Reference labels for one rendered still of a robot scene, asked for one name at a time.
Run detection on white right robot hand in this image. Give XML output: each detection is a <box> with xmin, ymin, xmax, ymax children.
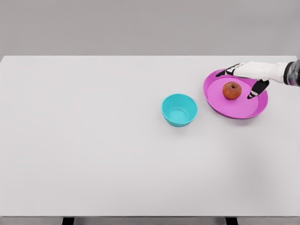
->
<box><xmin>216</xmin><ymin>61</ymin><xmax>270</xmax><ymax>100</ymax></box>

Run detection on blue bowl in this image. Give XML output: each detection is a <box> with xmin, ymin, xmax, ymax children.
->
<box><xmin>161</xmin><ymin>93</ymin><xmax>198</xmax><ymax>128</ymax></box>

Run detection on pink plate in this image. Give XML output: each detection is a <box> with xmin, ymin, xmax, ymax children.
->
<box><xmin>202</xmin><ymin>68</ymin><xmax>269</xmax><ymax>120</ymax></box>

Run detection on red apple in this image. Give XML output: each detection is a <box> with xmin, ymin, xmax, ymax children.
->
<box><xmin>222</xmin><ymin>81</ymin><xmax>242</xmax><ymax>100</ymax></box>

